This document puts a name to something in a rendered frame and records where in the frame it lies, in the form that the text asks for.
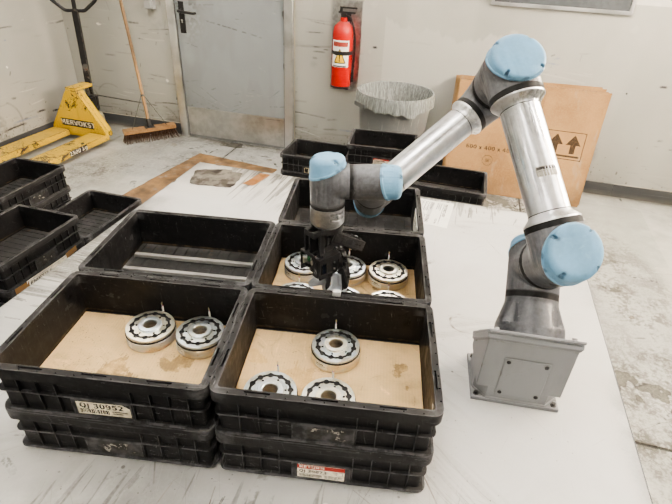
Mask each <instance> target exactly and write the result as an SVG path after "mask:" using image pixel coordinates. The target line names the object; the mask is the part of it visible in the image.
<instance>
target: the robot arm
mask: <svg viewBox="0 0 672 504"><path fill-rule="evenodd" d="M545 65H546V53H545V50H544V48H543V47H542V45H541V44H540V43H539V42H538V41H537V40H535V39H534V38H530V37H528V36H527V35H523V34H510V35H506V36H504V37H502V38H500V39H498V40H497V41H496V42H495V43H494V44H493V46H492V47H491V48H490V49H489V50H488V52H487V54H486V57H485V59H484V61H483V63H482V65H481V66H480V68H479V70H478V72H477V74H476V75H475V77H474V79H473V81H472V82H471V84H470V85H469V87H468V88H467V90H466V91H465V92H464V94H463V95H462V96H461V97H460V98H459V99H458V100H457V101H455V102H454V103H453V105H452V110H451V111H450V112H449V113H447V114H446V115H445V116H444V117H443V118H441V119H440V120H439V121H438V122H437V123H435V124H434V125H433V126H432V127H431V128H429V129H428V130H427V131H426V132H425V133H423V134H422V135H421V136H420V137H419V138H417V139H416V140H415V141H414V142H413V143H411V144H410V145H409V146H408V147H407V148H405V149H404V150H403V151H402V152H401V153H399V154H398V155H397V156H396V157H395V158H393V159H392V160H391V161H390V162H389V163H387V164H386V163H383V164H346V160H345V157H344V155H342V154H340V153H333V152H321V153H317V154H315V155H314V156H312V158H311V159H310V168H309V180H310V222H311V226H309V227H306V228H304V241H305V247H303V248H301V249H300V254H301V268H304V267H309V269H310V271H311V272H313V276H314V277H312V278H311V279H310V280H309V282H308V285H309V286H310V287H313V286H320V285H321V286H322V290H331V291H333V289H337V290H341V291H342V292H346V290H347V288H348V285H349V280H350V269H349V262H348V260H347V254H346V251H345V249H344V248H343V246H346V247H348V248H349V249H351V250H355V251H357V250H359V251H362V250H363V247H364V245H365V243H366V242H365V241H363V240H361V239H362V238H360V237H358V236H357V235H353V234H351V235H349V234H346V233H343V232H342V231H343V223H344V213H345V200H353V203H354V208H355V210H356V212H357V213H358V214H359V215H361V216H362V217H365V218H373V217H376V216H377V215H379V214H380V213H381V212H382V211H383V209H384V207H385V206H386V205H388V204H389V203H390V202H391V201H392V200H398V199H399V198H400V197H401V195H402V192H403V191H404V190H405V189H406V188H408V187H409V186H410V185H411V184H412V183H414V182H415V181H416V180H417V179H418V178H419V177H421V176H422V175H423V174H424V173H425V172H427V171H428V170H429V169H430V168H431V167H433V166H434V165H435V164H436V163H437V162H439V161H440V160H441V159H442V158H443V157H444V156H446V155H447V154H448V153H449V152H450V151H452V150H453V149H454V148H455V147H456V146H458V145H459V144H460V143H461V142H462V141H464V140H465V139H466V138H467V137H468V136H469V135H471V134H478V133H480V132H481V131H482V130H483V129H484V128H486V127H487V126H488V125H489V124H491V123H492V122H494V121H495V120H496V119H498V118H499V117H500V120H501V123H502V127H503V130H504V134H505V138H506V141H507V145H508V148H509V152H510V156H511V159H512V163H513V166H514V170H515V174H516V177H517V181H518V184H519V188H520V192H521V195H522V199H523V203H524V206H525V210H526V213H527V217H528V221H527V223H526V225H525V226H524V228H523V232H524V233H523V234H520V235H517V236H516V237H514V238H513V239H512V241H511V243H510V248H509V250H508V257H509V258H508V269H507V280H506V291H505V300H504V303H503V306H502V308H501V310H500V312H499V315H498V317H497V319H496V321H495V324H494V327H499V329H500V330H505V331H512V332H519V333H526V334H533V335H540V336H547V337H554V338H560V339H565V334H566V333H565V328H564V324H563V321H562V317H561V313H560V309H559V297H560V287H564V286H574V285H577V284H579V283H581V282H583V281H586V280H588V279H589V278H591V277H592V276H593V275H595V274H596V272H597V271H598V270H599V268H600V266H601V264H602V262H603V257H604V247H603V243H602V240H601V238H600V237H599V235H598V234H597V232H596V231H595V230H592V229H591V228H590V227H589V226H587V225H585V223H584V219H583V216H582V214H581V213H579V212H577V211H575V210H573V209H572V208H571V205H570V202H569V198H568V195H567V191H566V188H565V184H564V181H563V178H562V174H561V171H560V167H559V164H558V160H557V157H556V154H555V150H554V147H553V143H552V140H551V137H550V133H549V130H548V126H547V123H546V119H545V116H544V113H543V109H542V106H541V101H542V99H543V98H544V96H545V94H546V91H545V88H544V84H543V81H542V77H541V73H542V72H543V71H544V68H545ZM304 253H305V254H307V260H308V261H306V262H305V263H303V254H304ZM337 270H338V273H335V272H337ZM330 282H331V285H330Z"/></svg>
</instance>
